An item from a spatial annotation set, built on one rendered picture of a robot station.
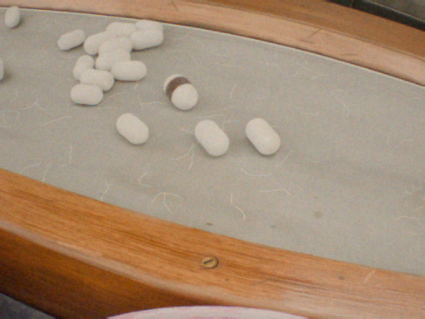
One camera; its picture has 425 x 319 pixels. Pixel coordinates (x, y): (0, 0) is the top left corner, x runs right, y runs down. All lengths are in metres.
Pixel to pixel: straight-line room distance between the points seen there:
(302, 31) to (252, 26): 0.05
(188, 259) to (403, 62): 0.37
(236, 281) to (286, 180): 0.13
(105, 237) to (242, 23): 0.34
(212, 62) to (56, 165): 0.20
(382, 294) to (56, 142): 0.28
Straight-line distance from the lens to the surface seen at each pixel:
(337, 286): 0.35
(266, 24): 0.64
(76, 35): 0.61
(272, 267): 0.35
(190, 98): 0.50
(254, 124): 0.47
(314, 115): 0.53
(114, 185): 0.43
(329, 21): 0.66
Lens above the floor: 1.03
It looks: 39 degrees down
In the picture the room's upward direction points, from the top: 6 degrees clockwise
